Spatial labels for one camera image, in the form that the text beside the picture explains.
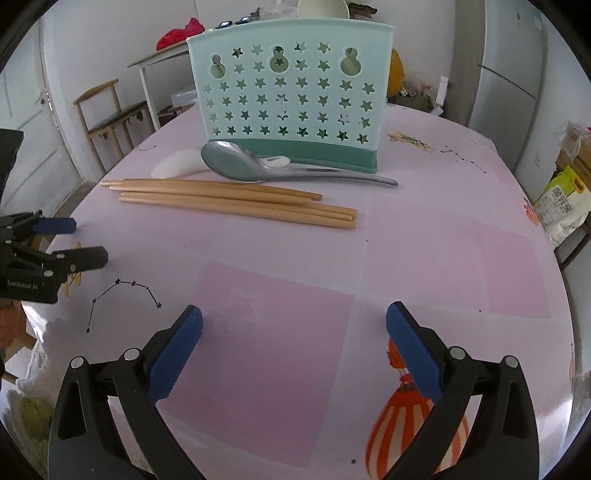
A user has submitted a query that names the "small white ceramic spoon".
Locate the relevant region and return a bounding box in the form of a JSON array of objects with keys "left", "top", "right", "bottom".
[{"left": 151, "top": 148, "right": 290, "bottom": 180}]

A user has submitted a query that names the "large metal spoon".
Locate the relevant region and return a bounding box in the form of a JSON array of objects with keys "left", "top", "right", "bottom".
[{"left": 200, "top": 141, "right": 398, "bottom": 187}]

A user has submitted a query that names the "wooden chopstick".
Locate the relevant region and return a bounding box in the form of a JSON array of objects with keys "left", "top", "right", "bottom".
[
  {"left": 99, "top": 179, "right": 322, "bottom": 201},
  {"left": 119, "top": 192, "right": 355, "bottom": 221},
  {"left": 109, "top": 187, "right": 311, "bottom": 205},
  {"left": 119, "top": 196, "right": 356, "bottom": 230}
]

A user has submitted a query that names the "white door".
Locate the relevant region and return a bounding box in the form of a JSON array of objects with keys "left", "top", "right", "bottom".
[{"left": 1, "top": 23, "right": 82, "bottom": 215}]

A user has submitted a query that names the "wooden chair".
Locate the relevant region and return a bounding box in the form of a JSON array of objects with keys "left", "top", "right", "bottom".
[{"left": 72, "top": 78, "right": 156, "bottom": 174}]

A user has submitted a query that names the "pink patterned tablecloth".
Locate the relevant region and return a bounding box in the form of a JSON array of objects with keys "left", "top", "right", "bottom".
[{"left": 26, "top": 107, "right": 573, "bottom": 479}]

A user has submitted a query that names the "red plastic bag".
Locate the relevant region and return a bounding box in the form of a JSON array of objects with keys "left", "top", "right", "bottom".
[{"left": 155, "top": 17, "right": 205, "bottom": 51}]

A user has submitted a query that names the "white rice bag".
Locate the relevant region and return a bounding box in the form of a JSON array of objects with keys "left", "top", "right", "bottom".
[{"left": 534, "top": 166, "right": 590, "bottom": 248}]

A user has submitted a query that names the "mint green utensil holder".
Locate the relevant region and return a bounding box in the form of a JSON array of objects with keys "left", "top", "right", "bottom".
[{"left": 186, "top": 18, "right": 394, "bottom": 173}]

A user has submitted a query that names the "cardboard box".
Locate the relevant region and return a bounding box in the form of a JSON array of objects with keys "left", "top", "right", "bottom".
[{"left": 556, "top": 121, "right": 590, "bottom": 174}]

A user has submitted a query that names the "silver refrigerator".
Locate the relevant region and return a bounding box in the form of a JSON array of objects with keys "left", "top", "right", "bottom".
[{"left": 469, "top": 1, "right": 545, "bottom": 170}]

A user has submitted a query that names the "yellow plastic bag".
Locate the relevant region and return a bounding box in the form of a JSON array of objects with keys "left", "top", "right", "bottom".
[{"left": 387, "top": 49, "right": 406, "bottom": 98}]

